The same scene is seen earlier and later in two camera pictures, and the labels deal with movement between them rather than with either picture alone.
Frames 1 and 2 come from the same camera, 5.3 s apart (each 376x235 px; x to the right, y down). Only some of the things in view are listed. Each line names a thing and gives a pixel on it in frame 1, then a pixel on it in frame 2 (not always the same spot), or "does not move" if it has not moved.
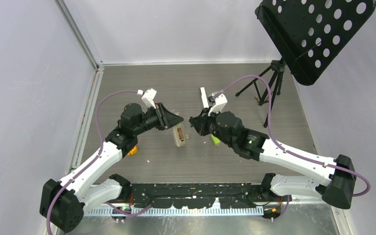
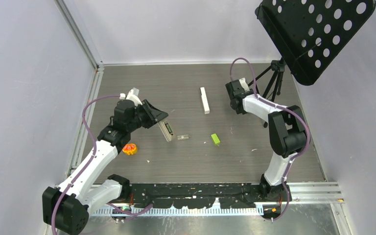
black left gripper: [166, 119] → [153, 114]
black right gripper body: [209, 124] → [231, 104]
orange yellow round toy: [133, 151] does not move
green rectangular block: [215, 140] does not move
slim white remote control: [204, 97] does not move
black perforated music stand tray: [312, 35] does not move
